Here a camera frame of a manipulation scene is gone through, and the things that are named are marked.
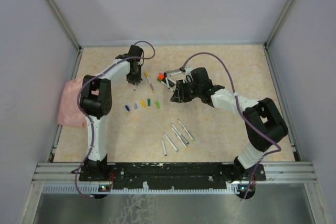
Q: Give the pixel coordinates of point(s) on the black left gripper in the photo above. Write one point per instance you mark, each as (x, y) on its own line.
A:
(136, 80)

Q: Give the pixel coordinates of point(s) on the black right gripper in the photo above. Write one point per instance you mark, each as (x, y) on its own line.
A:
(179, 95)

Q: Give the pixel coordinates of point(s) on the light green capped marker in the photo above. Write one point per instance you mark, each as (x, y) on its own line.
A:
(186, 130)

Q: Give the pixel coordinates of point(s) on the yellow capped white marker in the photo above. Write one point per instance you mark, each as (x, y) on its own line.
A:
(178, 136)

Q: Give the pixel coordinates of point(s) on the grey blue capped marker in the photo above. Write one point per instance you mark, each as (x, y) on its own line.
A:
(171, 142)

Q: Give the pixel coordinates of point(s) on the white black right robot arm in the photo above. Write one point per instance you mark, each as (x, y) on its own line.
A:
(264, 124)

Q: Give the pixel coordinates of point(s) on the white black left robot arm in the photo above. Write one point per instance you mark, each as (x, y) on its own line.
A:
(94, 100)

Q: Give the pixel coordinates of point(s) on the grey purple pen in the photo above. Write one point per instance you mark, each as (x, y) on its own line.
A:
(173, 71)

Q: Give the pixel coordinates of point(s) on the yellow capped marker in group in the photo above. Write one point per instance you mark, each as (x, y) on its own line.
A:
(149, 82)

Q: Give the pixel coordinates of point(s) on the pink tipped white marker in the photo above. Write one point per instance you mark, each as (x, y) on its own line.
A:
(171, 82)

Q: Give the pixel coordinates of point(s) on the dark green capped marker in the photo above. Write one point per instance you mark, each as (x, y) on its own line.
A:
(171, 89)

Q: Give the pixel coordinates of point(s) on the orange highlighter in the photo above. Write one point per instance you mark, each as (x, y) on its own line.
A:
(160, 77)

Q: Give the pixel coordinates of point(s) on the black capped white marker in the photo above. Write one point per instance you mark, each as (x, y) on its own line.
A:
(165, 80)

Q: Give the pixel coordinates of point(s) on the pink cloth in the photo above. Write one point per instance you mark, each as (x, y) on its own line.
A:
(69, 113)

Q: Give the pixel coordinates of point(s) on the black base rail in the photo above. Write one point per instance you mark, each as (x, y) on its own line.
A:
(165, 176)

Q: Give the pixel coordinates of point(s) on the aluminium frame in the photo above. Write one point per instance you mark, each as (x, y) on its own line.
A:
(295, 186)

